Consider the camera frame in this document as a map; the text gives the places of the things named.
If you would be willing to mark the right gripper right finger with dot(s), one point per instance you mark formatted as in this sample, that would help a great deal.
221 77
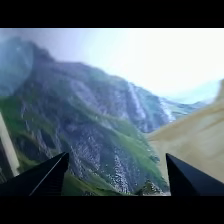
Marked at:
193 180

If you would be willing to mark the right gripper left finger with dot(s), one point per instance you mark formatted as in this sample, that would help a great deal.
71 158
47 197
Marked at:
40 180

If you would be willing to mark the pale yellow printed garment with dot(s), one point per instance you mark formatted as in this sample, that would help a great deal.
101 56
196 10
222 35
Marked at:
196 143

